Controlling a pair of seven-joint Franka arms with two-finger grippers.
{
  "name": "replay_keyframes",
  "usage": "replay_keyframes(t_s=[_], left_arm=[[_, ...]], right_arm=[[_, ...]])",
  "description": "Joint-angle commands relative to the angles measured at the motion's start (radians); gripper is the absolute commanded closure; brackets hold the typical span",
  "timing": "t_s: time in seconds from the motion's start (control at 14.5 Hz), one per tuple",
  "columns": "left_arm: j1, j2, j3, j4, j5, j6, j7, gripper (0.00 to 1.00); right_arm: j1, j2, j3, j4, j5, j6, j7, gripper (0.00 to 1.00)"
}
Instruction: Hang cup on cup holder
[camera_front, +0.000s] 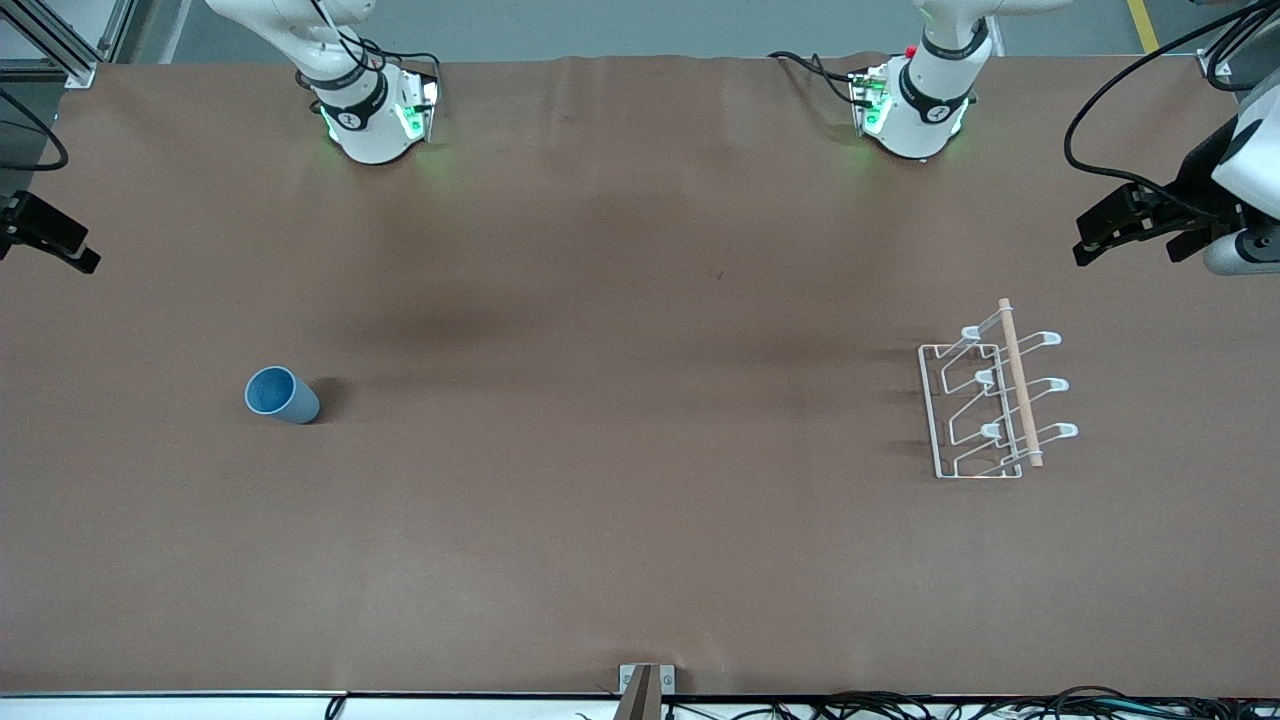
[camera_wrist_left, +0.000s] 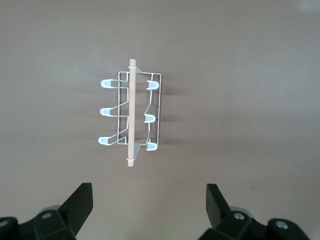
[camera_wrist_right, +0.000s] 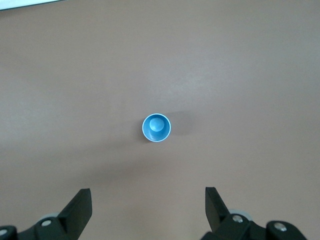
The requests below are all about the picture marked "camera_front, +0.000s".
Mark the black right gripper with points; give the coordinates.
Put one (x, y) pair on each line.
(22, 221)

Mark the small metal table bracket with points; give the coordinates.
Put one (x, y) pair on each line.
(668, 680)

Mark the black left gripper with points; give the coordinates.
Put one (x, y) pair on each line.
(1197, 180)

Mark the white table edge rail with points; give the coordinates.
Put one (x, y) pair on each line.
(150, 708)

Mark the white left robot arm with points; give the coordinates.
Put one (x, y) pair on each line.
(925, 100)

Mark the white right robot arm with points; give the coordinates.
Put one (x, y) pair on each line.
(370, 130)

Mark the brown bar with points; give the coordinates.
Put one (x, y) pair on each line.
(640, 700)

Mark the aluminium frame profile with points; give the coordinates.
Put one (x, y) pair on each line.
(1212, 65)
(75, 65)

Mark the blue plastic cup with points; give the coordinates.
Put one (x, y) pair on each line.
(290, 400)

